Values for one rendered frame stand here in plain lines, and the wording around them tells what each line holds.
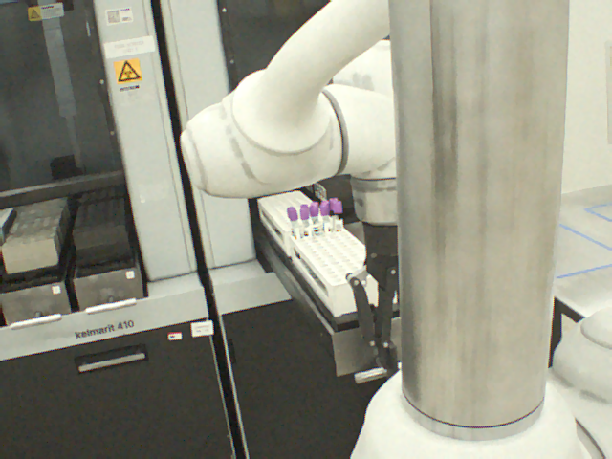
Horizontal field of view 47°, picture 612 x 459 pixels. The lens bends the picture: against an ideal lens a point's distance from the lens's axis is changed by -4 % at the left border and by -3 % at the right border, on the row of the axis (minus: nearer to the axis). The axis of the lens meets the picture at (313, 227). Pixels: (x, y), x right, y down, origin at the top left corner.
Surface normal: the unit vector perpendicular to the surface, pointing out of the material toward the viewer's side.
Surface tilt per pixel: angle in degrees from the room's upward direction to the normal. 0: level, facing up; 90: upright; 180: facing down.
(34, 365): 90
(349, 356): 90
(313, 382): 90
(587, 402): 13
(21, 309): 90
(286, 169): 134
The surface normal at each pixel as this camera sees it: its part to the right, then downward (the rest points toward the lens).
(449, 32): -0.47, 0.38
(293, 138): 0.31, 0.37
